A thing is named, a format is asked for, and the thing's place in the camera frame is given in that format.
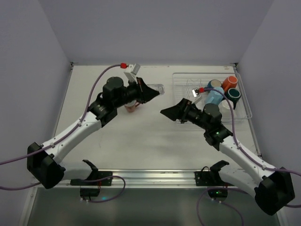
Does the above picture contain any clear glass cup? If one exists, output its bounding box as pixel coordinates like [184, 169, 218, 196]
[148, 84, 165, 95]

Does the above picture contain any pink dotted ceramic mug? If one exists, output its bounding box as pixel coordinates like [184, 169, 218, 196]
[124, 101, 140, 113]

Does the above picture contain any light blue ceramic mug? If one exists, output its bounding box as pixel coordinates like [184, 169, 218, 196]
[205, 87, 224, 105]

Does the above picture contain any dark green ceramic mug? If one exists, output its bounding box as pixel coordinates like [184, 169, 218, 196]
[225, 88, 241, 110]

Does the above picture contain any orange ceramic mug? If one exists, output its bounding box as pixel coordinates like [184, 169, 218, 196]
[222, 76, 238, 92]

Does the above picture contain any white ceramic cup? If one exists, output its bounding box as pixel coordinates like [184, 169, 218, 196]
[221, 100, 234, 112]

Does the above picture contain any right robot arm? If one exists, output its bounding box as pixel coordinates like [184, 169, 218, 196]
[160, 98, 295, 216]

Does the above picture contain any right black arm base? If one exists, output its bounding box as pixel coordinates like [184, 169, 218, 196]
[194, 160, 231, 202]

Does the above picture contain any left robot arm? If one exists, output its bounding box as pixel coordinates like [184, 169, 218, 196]
[27, 77, 165, 189]

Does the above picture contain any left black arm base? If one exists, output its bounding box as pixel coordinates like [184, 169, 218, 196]
[70, 160, 116, 203]

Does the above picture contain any blue mug cream interior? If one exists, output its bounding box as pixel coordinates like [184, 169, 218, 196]
[205, 79, 222, 89]

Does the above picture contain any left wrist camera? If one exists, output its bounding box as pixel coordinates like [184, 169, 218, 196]
[124, 64, 141, 82]

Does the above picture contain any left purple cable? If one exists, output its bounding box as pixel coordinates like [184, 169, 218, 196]
[0, 62, 127, 203]

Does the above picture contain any purple cable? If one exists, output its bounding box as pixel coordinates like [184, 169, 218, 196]
[196, 86, 301, 226]
[0, 62, 127, 203]

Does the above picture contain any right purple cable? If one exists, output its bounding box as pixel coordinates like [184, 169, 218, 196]
[196, 86, 301, 226]

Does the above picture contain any aluminium mounting rail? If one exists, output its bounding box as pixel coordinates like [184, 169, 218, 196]
[29, 168, 276, 188]

